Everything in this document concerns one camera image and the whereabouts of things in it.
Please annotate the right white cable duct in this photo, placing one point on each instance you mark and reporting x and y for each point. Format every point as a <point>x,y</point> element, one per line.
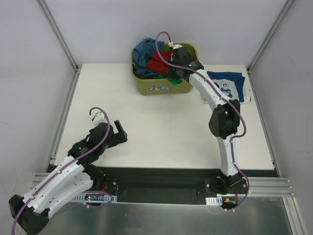
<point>214,201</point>

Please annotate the folded navy printed t shirt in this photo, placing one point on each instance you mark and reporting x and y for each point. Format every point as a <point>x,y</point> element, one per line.
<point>230,83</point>

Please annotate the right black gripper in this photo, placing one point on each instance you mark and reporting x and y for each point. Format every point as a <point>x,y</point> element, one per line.
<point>174,74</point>

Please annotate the green t shirt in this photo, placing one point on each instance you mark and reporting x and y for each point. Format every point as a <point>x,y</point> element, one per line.
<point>172,81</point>

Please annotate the right aluminium frame post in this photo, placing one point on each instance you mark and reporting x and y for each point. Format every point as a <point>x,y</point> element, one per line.
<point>274,27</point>

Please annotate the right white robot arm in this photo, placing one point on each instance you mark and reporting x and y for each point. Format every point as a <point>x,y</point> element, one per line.
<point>225,118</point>

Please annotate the left white cable duct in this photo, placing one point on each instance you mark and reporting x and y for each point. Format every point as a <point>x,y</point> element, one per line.
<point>94,198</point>

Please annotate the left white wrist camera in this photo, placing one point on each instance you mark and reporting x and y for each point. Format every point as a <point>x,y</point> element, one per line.
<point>98,117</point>

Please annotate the white cable duct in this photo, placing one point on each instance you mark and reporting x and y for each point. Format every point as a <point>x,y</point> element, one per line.
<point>94,198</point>
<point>214,201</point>

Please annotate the folded white t shirt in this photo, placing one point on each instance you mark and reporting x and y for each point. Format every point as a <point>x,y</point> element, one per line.
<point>247,96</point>

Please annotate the red t shirt in bin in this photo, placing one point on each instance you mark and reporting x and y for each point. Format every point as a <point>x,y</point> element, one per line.
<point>157,65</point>

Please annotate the aluminium frame post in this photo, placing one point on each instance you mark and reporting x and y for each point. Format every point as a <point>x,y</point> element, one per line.
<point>56,31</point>
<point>274,27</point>

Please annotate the left aluminium frame post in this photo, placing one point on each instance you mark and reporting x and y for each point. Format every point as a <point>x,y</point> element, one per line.
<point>56,31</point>

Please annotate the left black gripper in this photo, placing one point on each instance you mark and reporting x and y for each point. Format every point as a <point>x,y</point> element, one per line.
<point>120,130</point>

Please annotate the blue t shirt in bin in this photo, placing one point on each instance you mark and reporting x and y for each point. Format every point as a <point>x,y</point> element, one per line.
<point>141,55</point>

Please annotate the olive green plastic bin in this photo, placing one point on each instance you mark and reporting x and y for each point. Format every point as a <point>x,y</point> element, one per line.
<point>150,86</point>

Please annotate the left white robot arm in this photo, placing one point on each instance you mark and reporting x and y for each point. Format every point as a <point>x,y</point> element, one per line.
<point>76,174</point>

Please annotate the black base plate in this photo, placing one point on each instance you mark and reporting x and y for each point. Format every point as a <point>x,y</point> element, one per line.
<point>166,185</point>

